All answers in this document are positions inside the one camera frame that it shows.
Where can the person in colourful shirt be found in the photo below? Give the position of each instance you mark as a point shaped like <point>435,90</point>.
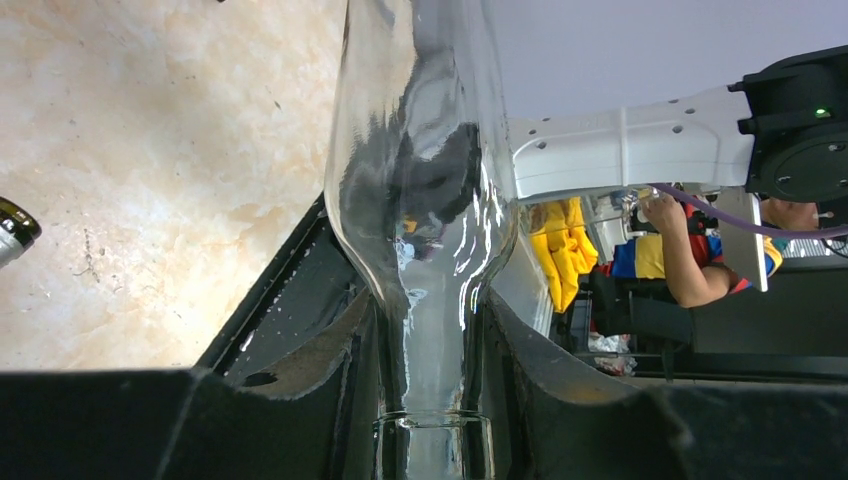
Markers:
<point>693,266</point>

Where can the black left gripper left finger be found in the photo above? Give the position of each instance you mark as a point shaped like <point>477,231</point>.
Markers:
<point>291,420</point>

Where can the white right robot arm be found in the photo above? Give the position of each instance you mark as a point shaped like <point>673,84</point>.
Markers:
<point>781,132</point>

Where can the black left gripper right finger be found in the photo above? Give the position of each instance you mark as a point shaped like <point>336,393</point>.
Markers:
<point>555,417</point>

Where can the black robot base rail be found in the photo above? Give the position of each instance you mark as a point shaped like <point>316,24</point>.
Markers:
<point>308,283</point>

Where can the clear glass bottle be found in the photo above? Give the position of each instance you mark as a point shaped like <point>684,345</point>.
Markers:
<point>420,191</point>

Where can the green wine bottle lying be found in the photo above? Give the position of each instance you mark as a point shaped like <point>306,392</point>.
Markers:
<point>19,231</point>

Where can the yellow cloth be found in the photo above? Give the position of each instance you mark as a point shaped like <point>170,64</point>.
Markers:
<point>562,247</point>

